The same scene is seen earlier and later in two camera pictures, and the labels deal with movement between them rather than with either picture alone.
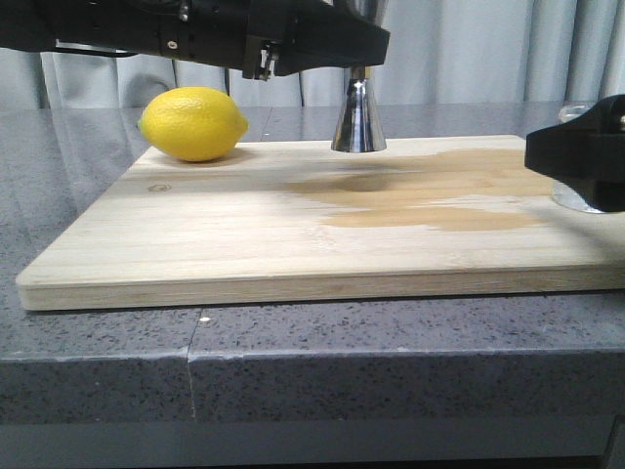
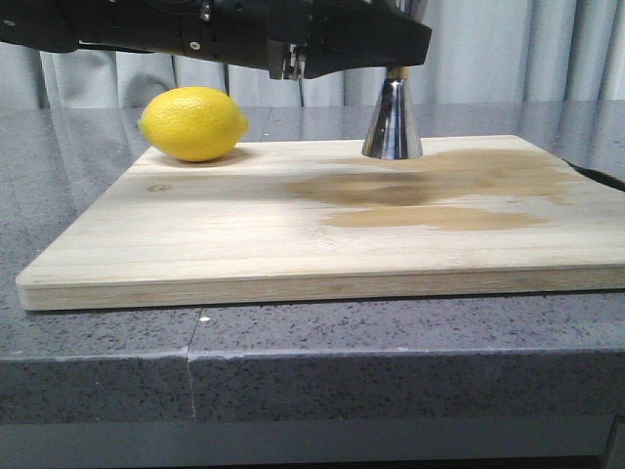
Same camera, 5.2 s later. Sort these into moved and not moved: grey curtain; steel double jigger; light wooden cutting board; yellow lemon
Moved: steel double jigger
Not moved: grey curtain; yellow lemon; light wooden cutting board
